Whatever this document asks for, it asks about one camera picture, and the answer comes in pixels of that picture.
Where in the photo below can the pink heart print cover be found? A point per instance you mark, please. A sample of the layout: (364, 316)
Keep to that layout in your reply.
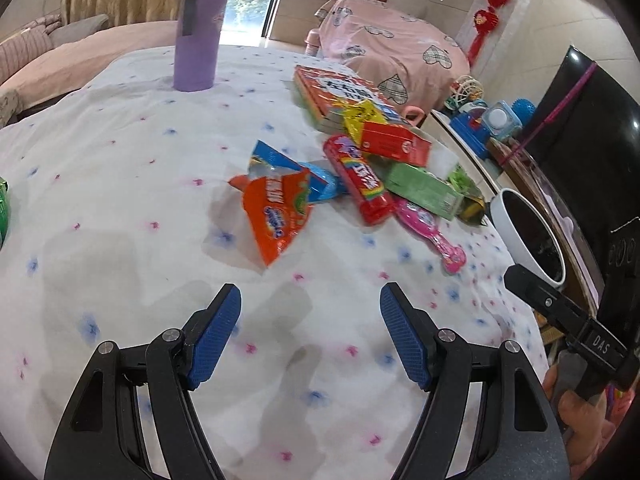
(390, 45)

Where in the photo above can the red carton box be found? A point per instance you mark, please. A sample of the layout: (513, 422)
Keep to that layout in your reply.
(395, 142)

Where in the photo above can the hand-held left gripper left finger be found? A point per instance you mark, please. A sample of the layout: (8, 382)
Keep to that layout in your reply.
(215, 330)

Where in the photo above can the pink toothbrush package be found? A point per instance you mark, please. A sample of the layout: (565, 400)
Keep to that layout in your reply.
(425, 222)

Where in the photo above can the white round trash bin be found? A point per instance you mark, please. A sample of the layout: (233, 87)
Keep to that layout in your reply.
(502, 230)

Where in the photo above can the striped pink cushion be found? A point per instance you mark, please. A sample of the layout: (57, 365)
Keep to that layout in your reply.
(25, 50)

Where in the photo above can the wooden balcony door frame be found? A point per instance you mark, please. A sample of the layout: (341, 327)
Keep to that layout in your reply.
(270, 10)

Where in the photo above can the grey cushion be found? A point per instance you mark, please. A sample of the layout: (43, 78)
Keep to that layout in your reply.
(80, 30)

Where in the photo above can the pink sofa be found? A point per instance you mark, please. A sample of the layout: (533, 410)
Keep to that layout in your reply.
(100, 55)

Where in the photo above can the blue spiky ball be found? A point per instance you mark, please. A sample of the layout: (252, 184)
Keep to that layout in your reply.
(525, 110)

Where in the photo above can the purple thermos bottle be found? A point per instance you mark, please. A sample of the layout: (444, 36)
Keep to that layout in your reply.
(197, 50)

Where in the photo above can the orange snack wrapper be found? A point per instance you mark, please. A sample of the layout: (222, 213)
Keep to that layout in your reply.
(275, 215)

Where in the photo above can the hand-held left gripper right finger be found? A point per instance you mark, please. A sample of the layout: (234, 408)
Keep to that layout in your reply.
(405, 340)

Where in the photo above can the white tissue block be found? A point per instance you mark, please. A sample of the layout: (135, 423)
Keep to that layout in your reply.
(445, 160)

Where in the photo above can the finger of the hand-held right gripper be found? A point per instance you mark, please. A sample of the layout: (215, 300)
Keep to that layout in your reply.
(545, 300)

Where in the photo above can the light blue cube toy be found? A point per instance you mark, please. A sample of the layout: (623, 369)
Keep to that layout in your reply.
(500, 120)

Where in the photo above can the red knot hanging decoration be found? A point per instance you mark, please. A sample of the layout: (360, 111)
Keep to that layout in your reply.
(492, 15)

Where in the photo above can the green drink can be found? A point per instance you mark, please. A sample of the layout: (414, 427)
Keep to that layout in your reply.
(4, 210)

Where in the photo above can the blue plastic toy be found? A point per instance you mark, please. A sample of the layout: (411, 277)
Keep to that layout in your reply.
(470, 132)

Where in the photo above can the green and gold wrapper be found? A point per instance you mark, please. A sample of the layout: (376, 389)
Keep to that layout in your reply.
(465, 185)

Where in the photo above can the person's right hand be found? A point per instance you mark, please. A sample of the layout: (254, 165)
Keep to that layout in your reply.
(580, 420)

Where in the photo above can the black television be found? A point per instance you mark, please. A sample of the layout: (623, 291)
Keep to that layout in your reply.
(575, 135)

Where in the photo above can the pink bottle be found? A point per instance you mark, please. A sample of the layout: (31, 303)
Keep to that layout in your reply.
(312, 45)

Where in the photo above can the thin paperback book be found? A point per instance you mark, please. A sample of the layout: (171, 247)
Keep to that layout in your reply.
(312, 110)

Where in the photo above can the white balcony cabinet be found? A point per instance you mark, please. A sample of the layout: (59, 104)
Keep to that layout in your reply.
(295, 10)

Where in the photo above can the green carton box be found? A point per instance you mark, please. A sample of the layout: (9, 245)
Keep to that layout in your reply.
(425, 190)

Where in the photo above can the pink stick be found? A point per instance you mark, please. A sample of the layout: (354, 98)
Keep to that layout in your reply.
(550, 115)

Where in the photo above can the long red candy wrapper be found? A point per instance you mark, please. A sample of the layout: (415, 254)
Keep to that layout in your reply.
(360, 180)

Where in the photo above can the pink kettlebell toy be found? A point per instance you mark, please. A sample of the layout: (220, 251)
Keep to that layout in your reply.
(415, 116)

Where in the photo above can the blue snack wrapper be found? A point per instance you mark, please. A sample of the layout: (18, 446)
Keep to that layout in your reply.
(325, 182)

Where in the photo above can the marble top television stand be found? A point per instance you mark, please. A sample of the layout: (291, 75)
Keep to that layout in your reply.
(540, 180)

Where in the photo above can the yellow snack packet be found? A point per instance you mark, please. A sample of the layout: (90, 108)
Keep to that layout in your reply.
(362, 112)

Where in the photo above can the stack of books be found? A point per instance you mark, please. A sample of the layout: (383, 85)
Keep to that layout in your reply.
(335, 85)

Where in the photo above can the black trash bag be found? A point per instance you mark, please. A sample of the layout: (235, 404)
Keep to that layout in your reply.
(530, 235)

